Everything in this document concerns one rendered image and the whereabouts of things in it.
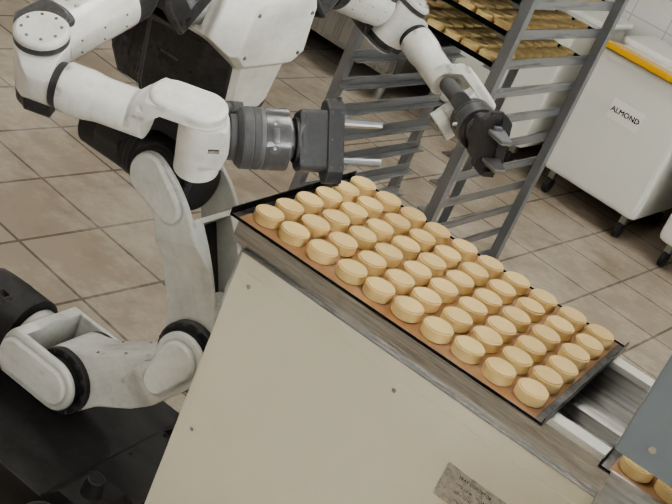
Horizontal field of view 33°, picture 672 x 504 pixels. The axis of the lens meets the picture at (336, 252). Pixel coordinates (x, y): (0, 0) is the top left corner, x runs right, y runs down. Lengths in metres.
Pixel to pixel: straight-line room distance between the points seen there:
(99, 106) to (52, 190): 2.12
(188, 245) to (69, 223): 1.50
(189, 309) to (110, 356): 0.24
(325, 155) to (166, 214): 0.55
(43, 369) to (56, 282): 0.89
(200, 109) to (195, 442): 0.73
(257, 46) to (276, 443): 0.67
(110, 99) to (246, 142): 0.20
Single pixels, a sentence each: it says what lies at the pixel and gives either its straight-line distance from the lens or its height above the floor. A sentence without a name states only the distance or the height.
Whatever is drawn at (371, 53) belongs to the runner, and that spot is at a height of 0.78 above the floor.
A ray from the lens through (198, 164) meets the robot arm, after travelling 1.60.
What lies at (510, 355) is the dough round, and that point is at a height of 0.92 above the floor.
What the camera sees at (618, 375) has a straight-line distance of 1.98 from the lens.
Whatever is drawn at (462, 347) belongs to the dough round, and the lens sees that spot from 1.72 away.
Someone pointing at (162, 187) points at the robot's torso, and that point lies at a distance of 2.09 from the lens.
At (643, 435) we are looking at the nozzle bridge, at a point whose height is 1.06.
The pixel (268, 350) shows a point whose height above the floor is 0.71.
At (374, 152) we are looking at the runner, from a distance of 3.76.
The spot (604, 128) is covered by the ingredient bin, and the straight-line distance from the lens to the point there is 5.22.
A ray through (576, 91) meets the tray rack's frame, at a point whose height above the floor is 0.86.
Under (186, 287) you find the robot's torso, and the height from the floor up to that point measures 0.64.
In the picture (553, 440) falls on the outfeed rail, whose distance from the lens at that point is 1.73.
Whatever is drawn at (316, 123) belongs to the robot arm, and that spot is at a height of 1.16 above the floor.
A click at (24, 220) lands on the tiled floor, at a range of 3.51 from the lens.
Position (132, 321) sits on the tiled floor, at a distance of 3.19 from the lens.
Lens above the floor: 1.70
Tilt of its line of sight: 25 degrees down
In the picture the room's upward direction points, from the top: 23 degrees clockwise
